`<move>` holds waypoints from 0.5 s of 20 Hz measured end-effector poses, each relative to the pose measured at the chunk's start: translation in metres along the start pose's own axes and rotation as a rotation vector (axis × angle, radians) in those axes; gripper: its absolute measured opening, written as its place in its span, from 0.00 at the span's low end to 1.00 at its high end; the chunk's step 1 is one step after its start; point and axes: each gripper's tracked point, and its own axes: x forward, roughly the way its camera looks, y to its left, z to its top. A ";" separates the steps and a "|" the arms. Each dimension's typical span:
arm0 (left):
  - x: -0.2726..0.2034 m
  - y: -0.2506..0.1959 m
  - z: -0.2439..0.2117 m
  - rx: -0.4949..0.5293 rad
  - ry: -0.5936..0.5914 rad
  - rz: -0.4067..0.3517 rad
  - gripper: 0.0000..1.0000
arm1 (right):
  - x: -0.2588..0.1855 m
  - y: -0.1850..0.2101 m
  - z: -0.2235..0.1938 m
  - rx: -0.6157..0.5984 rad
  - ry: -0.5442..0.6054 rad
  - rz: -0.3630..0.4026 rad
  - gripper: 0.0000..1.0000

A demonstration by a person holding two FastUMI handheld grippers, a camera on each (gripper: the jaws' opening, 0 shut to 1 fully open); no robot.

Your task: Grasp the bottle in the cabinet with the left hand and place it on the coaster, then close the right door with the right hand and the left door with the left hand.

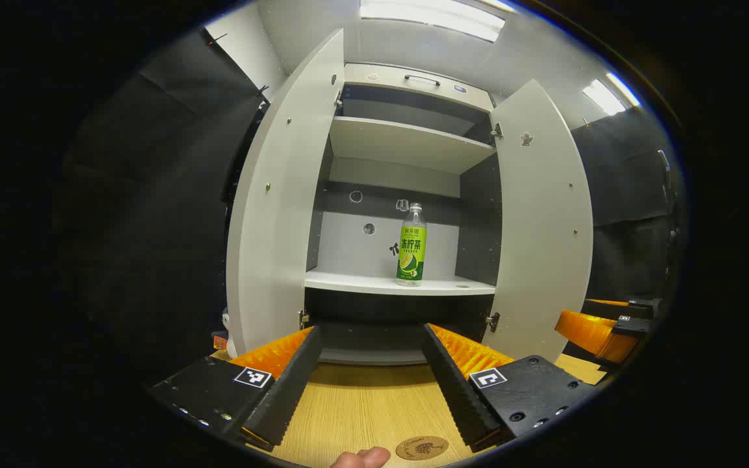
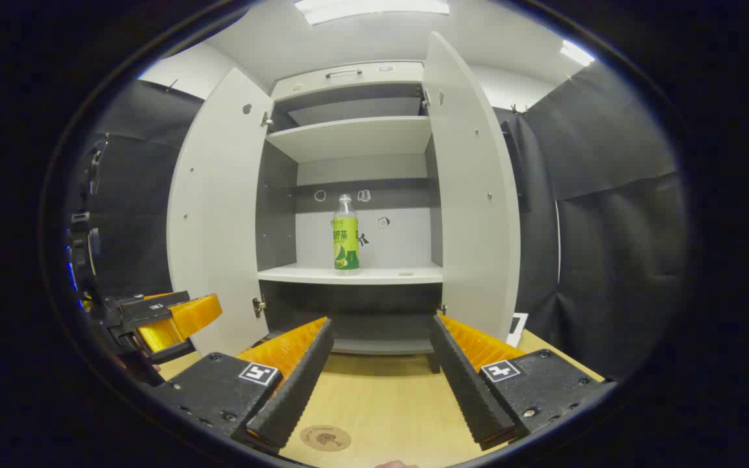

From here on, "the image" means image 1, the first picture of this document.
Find green label clear bottle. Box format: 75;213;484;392
395;202;427;287

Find short ceiling light panel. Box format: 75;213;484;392
583;71;642;116

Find grey wooden cabinet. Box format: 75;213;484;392
303;62;502;366

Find light grey cabinet door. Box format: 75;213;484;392
482;79;594;363
226;27;345;358

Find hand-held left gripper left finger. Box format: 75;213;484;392
147;325;322;452

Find light grey cabinet shelf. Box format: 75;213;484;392
328;116;497;175
304;268;497;297

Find round cork coaster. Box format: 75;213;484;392
395;435;449;462

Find long ceiling light panel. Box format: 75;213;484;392
360;0;506;44

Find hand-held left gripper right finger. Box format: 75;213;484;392
421;323;599;454

